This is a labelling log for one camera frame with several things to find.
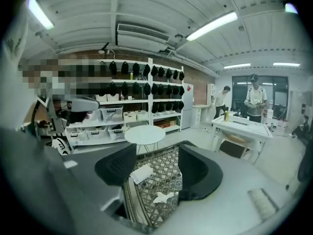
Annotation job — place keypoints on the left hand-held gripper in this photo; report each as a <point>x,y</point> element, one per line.
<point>57,116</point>

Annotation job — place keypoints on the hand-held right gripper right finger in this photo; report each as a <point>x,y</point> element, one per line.
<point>198,172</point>

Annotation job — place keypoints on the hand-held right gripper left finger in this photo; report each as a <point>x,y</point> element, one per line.
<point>115,166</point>

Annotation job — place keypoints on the small grey rectangular box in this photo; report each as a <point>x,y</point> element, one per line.
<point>141,172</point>

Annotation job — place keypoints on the white paper scrap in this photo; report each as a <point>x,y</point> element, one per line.
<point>162,197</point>

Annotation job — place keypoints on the white plastic basket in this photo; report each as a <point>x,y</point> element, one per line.
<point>100,98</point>
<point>129,117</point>
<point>113,98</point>
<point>141,116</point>

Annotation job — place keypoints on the glass-top woven table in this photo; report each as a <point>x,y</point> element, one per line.
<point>163,170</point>

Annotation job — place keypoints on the wooden chair with black cushion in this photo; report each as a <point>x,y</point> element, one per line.
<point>232,148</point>

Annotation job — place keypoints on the round white side table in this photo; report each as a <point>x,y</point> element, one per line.
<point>144,133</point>

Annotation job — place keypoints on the white and black helmet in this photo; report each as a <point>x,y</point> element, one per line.
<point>60,144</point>

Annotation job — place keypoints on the small brown box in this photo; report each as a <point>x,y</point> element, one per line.
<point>173,122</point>

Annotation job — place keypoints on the yellow spray bottle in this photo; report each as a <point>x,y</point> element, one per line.
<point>131,76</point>

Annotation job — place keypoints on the white desk with drawers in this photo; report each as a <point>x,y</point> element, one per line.
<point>198,114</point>

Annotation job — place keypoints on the red cardboard box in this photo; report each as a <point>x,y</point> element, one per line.
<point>161,124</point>

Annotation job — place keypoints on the row of black caps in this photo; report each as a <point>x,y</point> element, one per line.
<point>135,68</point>

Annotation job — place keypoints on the white flat appliance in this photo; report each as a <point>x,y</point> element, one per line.
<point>240,122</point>

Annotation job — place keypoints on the grey refrigerator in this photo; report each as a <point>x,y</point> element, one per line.
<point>187,106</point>

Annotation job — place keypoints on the white metal shelving unit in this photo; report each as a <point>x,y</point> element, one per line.
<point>150,94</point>

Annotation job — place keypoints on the white square table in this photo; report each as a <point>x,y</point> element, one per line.
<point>254,131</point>

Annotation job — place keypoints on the tall white cabinet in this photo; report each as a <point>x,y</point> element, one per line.
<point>210,94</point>

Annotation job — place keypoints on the white ceiling air conditioner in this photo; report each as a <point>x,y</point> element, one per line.
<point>141,37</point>

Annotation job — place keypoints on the ceiling tube light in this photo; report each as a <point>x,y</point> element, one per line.
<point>212,26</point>
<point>286,64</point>
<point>291,8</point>
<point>40,12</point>
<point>237,65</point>

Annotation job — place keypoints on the large dark window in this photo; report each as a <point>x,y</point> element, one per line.
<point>274,92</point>

